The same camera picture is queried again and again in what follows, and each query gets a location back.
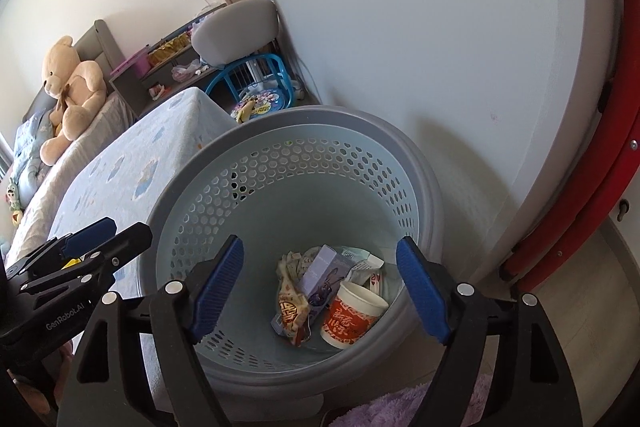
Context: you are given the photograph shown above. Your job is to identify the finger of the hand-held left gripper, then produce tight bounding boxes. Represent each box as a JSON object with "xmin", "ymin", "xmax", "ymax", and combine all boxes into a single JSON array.
[
  {"xmin": 5, "ymin": 216, "xmax": 117, "ymax": 279},
  {"xmin": 20, "ymin": 222, "xmax": 154, "ymax": 296}
]

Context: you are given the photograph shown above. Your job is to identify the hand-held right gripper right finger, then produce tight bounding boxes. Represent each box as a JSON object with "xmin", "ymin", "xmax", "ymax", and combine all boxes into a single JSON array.
[{"xmin": 396, "ymin": 236, "xmax": 583, "ymax": 427}]

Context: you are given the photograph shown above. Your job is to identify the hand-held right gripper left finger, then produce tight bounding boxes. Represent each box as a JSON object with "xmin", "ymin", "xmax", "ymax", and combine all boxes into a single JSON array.
[{"xmin": 57, "ymin": 234, "xmax": 246, "ymax": 427}]

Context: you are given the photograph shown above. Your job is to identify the white plastic wrapper with barcode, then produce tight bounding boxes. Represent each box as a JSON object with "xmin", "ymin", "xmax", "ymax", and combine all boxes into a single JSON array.
[{"xmin": 350, "ymin": 257, "xmax": 386, "ymax": 284}]

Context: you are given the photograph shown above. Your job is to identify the yellow printed snack wrapper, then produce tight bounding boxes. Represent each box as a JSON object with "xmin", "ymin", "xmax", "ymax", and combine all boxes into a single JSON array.
[{"xmin": 271, "ymin": 276, "xmax": 314, "ymax": 347}]

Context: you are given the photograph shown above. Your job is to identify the red printed paper cup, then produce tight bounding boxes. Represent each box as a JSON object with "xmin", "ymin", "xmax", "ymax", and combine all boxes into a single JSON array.
[{"xmin": 320, "ymin": 281, "xmax": 390, "ymax": 351}]

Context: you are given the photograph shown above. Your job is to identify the white tissue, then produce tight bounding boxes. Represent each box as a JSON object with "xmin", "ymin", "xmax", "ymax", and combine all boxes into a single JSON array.
[{"xmin": 277, "ymin": 249, "xmax": 321, "ymax": 279}]

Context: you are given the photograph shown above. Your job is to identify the purple cardboard box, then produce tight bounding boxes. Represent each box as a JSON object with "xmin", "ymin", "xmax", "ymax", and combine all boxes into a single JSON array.
[{"xmin": 297, "ymin": 244, "xmax": 354, "ymax": 309}]

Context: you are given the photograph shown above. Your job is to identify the grey perforated plastic basket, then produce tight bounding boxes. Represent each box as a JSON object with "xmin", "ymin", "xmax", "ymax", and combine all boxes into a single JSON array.
[{"xmin": 134, "ymin": 106, "xmax": 447, "ymax": 401}]

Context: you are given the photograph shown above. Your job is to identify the beige bed sheet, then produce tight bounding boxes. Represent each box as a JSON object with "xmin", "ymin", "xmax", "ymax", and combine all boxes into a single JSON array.
[{"xmin": 4, "ymin": 97, "xmax": 137, "ymax": 259}]

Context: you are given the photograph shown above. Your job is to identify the small green plush toy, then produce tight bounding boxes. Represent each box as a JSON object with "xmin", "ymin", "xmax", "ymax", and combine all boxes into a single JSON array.
[{"xmin": 5, "ymin": 177, "xmax": 24, "ymax": 229}]

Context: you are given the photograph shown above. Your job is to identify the light blue printed blanket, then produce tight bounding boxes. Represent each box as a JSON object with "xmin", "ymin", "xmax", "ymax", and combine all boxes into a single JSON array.
[{"xmin": 47, "ymin": 87, "xmax": 239, "ymax": 300}]

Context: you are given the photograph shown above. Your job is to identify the blue patterned pillow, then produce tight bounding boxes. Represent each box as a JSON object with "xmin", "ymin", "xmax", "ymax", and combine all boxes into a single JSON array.
[{"xmin": 10, "ymin": 112, "xmax": 57, "ymax": 198}]

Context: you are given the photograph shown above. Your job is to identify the purple fluffy rug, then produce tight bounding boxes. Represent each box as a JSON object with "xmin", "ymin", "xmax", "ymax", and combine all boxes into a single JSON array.
[{"xmin": 325, "ymin": 372, "xmax": 502, "ymax": 427}]

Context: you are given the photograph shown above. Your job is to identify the beige teddy bear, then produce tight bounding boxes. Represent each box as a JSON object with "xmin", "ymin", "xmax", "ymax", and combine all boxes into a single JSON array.
[{"xmin": 39, "ymin": 36, "xmax": 109, "ymax": 166}]

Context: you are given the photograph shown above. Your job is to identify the grey shelf unit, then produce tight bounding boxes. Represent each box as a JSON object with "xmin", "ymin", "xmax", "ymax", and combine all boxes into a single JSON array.
[{"xmin": 108, "ymin": 4, "xmax": 227, "ymax": 108}]

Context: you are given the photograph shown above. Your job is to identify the pink plastic box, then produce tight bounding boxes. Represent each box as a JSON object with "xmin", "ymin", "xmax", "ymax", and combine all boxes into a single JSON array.
[{"xmin": 110, "ymin": 47, "xmax": 152, "ymax": 80}]

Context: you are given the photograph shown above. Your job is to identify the white plastic bag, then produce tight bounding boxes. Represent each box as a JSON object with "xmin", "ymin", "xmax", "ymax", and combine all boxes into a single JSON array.
[{"xmin": 171, "ymin": 59, "xmax": 204, "ymax": 80}]

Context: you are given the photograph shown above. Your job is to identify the blue printed stool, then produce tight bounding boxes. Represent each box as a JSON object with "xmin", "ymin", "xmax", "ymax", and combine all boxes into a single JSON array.
[{"xmin": 205, "ymin": 53, "xmax": 297, "ymax": 124}]

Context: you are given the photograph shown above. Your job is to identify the grey bed headboard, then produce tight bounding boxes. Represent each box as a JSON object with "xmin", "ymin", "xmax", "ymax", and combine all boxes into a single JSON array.
[{"xmin": 25, "ymin": 19, "xmax": 139, "ymax": 124}]

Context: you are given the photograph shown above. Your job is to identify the yellow snack packets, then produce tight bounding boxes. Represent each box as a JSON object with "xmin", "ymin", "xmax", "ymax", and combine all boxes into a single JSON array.
[{"xmin": 147, "ymin": 34, "xmax": 194, "ymax": 66}]

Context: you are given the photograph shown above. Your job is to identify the grey chair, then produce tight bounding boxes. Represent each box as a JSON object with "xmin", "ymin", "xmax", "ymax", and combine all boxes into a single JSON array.
[{"xmin": 191, "ymin": 0, "xmax": 280, "ymax": 66}]

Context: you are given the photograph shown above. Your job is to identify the red curved frame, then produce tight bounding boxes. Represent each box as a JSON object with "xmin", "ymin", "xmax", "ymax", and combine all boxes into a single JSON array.
[{"xmin": 500, "ymin": 0, "xmax": 640, "ymax": 294}]

